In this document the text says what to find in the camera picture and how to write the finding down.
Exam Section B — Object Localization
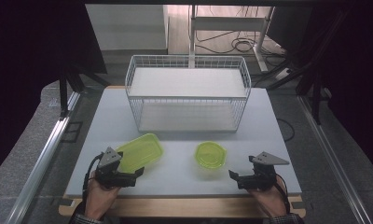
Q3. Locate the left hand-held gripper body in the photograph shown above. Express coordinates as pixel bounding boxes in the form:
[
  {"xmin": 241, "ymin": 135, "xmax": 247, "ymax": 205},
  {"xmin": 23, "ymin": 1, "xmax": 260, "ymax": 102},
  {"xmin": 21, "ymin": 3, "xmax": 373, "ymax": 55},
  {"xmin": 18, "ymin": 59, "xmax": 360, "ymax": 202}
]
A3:
[{"xmin": 95, "ymin": 147, "xmax": 138, "ymax": 189}]

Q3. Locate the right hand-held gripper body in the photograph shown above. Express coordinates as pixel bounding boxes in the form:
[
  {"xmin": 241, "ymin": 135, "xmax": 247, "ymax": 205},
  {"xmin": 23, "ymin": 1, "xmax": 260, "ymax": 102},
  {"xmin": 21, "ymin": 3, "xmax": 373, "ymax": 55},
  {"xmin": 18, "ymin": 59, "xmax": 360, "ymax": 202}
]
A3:
[{"xmin": 237, "ymin": 150, "xmax": 291, "ymax": 191}]

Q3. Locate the rectangular green plastic container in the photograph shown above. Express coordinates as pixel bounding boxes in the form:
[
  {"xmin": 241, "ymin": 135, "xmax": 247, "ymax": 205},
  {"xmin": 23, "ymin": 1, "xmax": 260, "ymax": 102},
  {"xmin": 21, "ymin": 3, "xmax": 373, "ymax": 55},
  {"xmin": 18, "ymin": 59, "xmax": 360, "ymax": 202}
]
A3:
[{"xmin": 114, "ymin": 133, "xmax": 165, "ymax": 175}]

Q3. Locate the round green plastic container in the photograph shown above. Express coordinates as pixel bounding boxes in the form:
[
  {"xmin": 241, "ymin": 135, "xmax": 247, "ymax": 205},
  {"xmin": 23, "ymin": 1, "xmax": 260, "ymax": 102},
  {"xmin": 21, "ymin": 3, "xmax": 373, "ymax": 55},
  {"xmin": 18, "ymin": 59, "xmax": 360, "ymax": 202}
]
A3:
[{"xmin": 194, "ymin": 140, "xmax": 228, "ymax": 171}]

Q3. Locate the white wire shelf rack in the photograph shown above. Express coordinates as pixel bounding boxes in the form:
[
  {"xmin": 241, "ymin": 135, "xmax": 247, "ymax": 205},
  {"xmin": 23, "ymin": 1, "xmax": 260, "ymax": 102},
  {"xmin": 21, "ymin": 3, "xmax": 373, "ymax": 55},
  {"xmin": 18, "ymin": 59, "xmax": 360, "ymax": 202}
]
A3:
[{"xmin": 124, "ymin": 54, "xmax": 253, "ymax": 134}]

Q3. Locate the person's right hand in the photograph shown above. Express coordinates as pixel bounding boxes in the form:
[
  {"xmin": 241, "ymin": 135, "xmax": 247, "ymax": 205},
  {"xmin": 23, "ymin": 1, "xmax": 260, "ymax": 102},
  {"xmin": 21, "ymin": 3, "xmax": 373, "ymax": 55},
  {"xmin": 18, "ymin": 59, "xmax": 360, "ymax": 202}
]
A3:
[{"xmin": 247, "ymin": 175, "xmax": 289, "ymax": 218}]

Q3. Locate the person's left hand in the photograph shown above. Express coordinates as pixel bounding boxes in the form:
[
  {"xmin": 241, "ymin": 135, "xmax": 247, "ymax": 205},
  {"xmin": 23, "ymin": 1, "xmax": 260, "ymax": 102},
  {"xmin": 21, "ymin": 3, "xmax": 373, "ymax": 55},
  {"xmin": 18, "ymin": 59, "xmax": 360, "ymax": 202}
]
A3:
[{"xmin": 83, "ymin": 171, "xmax": 123, "ymax": 221}]

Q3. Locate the white table board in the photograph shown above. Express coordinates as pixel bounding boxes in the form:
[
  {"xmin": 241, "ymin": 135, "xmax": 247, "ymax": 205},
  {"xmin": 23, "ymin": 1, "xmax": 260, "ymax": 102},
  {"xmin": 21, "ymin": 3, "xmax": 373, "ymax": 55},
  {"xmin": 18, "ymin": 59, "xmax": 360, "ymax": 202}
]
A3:
[{"xmin": 64, "ymin": 87, "xmax": 303, "ymax": 199}]

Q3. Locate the black metal stand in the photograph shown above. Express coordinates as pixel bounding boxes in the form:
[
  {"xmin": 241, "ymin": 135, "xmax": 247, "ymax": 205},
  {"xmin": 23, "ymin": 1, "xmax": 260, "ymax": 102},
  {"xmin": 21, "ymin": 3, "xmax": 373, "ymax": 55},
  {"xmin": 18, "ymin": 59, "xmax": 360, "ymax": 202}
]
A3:
[
  {"xmin": 57, "ymin": 59, "xmax": 112, "ymax": 120},
  {"xmin": 265, "ymin": 8, "xmax": 351, "ymax": 125}
]

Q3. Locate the white power strip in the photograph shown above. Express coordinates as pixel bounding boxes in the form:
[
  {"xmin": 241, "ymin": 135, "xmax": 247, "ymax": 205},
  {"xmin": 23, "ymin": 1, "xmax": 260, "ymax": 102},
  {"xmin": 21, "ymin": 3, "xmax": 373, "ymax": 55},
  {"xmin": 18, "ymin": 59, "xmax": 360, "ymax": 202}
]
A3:
[{"xmin": 273, "ymin": 67, "xmax": 292, "ymax": 82}]

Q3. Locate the white cabinet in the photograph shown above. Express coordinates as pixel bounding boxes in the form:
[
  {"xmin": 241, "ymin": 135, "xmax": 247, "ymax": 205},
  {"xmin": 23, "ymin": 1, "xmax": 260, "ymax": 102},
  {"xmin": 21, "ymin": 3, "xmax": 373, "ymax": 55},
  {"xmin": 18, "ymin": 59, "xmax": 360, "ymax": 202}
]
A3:
[{"xmin": 84, "ymin": 4, "xmax": 171, "ymax": 56}]

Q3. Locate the left hand-held gripper cable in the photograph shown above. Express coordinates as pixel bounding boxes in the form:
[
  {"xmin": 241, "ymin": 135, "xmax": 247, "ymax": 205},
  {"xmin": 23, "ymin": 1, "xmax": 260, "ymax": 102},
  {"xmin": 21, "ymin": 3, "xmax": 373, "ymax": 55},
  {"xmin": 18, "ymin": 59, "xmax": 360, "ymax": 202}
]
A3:
[{"xmin": 81, "ymin": 151, "xmax": 105, "ymax": 204}]

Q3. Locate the hand-held gripper cable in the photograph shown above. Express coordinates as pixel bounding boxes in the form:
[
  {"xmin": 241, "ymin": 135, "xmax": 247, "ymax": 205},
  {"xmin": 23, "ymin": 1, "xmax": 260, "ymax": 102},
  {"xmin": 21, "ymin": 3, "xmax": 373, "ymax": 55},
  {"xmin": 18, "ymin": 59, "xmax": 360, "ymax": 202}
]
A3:
[
  {"xmin": 273, "ymin": 180, "xmax": 292, "ymax": 216},
  {"xmin": 81, "ymin": 151, "xmax": 105, "ymax": 204}
]

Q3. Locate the right hand-held gripper cable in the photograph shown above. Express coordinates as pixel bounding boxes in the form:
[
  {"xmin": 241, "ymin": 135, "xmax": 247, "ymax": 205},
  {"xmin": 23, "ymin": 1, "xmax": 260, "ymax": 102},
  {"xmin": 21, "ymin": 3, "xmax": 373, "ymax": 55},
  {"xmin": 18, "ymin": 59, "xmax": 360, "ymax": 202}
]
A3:
[{"xmin": 273, "ymin": 180, "xmax": 292, "ymax": 216}]

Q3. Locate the black floor cable loop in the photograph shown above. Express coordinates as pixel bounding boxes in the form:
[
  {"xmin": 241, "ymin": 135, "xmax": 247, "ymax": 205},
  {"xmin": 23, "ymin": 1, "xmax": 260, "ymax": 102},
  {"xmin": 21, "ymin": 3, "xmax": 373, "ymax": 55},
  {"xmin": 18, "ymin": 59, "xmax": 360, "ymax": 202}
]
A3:
[{"xmin": 276, "ymin": 117, "xmax": 297, "ymax": 143}]

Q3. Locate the aluminium rail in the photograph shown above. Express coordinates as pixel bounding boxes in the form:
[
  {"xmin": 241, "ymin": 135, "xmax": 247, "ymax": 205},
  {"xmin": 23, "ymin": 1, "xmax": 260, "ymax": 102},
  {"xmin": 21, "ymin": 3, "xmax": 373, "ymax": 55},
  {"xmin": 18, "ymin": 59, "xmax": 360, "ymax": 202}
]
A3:
[
  {"xmin": 297, "ymin": 94, "xmax": 373, "ymax": 224},
  {"xmin": 4, "ymin": 91, "xmax": 82, "ymax": 224}
]

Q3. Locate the tangle of black cables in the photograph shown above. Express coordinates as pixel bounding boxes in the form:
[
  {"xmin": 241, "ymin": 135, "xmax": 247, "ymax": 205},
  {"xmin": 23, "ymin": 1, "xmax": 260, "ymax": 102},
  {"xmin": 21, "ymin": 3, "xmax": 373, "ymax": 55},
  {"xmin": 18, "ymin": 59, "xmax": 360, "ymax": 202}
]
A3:
[{"xmin": 194, "ymin": 29, "xmax": 285, "ymax": 57}]

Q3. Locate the white metal desk frame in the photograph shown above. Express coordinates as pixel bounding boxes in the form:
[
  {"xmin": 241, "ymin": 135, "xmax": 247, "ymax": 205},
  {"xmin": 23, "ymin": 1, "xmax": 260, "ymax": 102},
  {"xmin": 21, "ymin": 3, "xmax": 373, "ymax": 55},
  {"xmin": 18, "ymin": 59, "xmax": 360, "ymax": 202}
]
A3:
[{"xmin": 187, "ymin": 4, "xmax": 276, "ymax": 73}]

